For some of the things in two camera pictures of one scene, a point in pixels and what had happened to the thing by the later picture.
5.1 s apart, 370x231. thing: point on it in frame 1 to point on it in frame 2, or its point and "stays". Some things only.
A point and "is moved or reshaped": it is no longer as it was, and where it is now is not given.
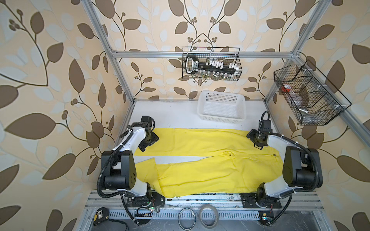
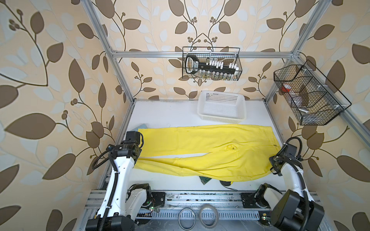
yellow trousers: (232, 163) is moved or reshaped
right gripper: (250, 135) to (273, 160)
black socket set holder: (192, 64) stays
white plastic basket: (222, 107) stays
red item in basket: (286, 87) stays
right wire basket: (311, 98) stays
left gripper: (154, 138) to (139, 149)
